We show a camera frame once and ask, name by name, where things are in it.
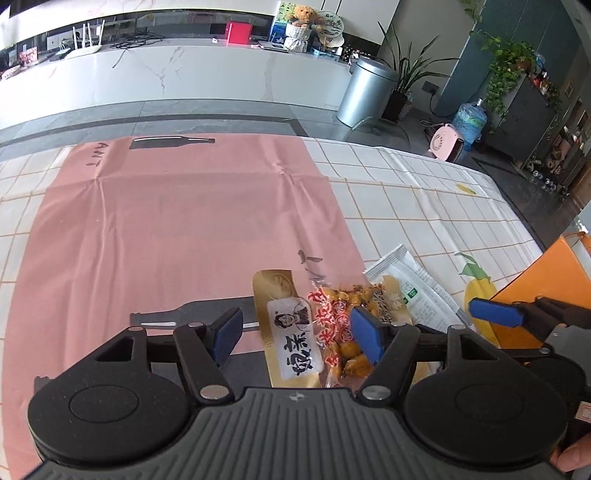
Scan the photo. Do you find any dark cluttered shelf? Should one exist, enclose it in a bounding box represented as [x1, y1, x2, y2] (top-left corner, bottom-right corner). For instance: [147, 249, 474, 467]
[531, 115, 591, 197]

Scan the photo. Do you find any orange box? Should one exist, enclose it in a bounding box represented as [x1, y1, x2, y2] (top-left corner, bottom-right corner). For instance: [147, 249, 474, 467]
[489, 233, 591, 333]

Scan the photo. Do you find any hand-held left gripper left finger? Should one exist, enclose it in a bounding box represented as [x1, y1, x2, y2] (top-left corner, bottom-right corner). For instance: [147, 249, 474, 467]
[95, 307, 244, 407]

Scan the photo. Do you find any round printed fan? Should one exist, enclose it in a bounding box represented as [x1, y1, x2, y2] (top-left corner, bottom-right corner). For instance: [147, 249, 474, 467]
[316, 11, 345, 47]

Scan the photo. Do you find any blue printed box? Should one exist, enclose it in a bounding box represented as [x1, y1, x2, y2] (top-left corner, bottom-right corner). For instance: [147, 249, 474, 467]
[272, 2, 296, 44]

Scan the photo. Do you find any trailing green plant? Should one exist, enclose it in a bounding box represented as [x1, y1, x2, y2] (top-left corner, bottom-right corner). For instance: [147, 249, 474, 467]
[464, 0, 542, 121]

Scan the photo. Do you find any clear peanut snack packet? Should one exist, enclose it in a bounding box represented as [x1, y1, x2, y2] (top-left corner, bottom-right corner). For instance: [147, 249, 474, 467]
[307, 275, 414, 388]

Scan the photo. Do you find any clear plastic chair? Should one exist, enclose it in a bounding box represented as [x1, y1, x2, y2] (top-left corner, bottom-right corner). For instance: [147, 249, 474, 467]
[344, 116, 411, 149]

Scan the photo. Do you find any brown teddy bear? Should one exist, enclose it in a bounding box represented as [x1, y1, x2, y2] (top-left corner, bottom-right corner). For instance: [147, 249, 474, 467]
[288, 4, 318, 27]

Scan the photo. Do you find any silver trash can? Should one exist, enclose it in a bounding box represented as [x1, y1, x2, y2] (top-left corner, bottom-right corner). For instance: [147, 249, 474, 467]
[337, 56, 399, 127]

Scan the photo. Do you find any red box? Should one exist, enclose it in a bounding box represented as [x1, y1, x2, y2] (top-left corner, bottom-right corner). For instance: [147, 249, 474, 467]
[225, 21, 252, 44]

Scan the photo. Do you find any white marble cabinet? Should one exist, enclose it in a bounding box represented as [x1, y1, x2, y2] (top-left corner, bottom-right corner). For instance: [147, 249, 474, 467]
[0, 37, 352, 127]

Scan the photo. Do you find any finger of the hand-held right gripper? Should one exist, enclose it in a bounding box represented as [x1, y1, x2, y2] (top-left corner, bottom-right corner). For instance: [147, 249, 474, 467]
[501, 343, 555, 364]
[468, 298, 591, 341]

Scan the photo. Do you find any pink and white printed tablecloth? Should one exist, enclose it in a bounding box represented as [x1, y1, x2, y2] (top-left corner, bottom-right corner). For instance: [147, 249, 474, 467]
[0, 134, 546, 478]

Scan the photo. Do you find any person's right hand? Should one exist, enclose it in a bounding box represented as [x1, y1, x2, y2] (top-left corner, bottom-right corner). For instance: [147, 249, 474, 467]
[550, 438, 591, 474]

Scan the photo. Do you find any dark grey cabinet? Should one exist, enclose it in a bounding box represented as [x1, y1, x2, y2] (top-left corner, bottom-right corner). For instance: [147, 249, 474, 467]
[489, 74, 560, 160]

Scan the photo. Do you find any pink heater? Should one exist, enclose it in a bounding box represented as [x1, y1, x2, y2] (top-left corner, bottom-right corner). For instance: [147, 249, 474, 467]
[427, 122, 467, 163]

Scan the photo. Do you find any white router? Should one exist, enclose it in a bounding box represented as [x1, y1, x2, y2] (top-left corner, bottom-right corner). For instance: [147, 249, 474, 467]
[65, 21, 105, 59]

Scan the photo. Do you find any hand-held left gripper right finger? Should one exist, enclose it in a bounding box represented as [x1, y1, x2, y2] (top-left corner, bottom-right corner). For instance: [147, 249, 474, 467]
[350, 305, 504, 407]

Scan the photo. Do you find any tan snack packet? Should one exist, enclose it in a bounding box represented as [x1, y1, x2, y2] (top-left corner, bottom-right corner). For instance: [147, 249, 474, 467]
[252, 269, 324, 389]

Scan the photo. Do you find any white and green snack packet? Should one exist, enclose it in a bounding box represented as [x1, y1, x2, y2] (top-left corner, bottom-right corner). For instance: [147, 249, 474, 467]
[362, 244, 472, 330]

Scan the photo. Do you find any blue water jug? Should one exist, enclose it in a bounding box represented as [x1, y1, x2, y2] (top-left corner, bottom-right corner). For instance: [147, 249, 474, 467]
[451, 98, 488, 151]

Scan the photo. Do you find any potted long-leaf plant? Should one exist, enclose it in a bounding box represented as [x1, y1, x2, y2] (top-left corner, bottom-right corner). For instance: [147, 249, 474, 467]
[376, 21, 458, 123]

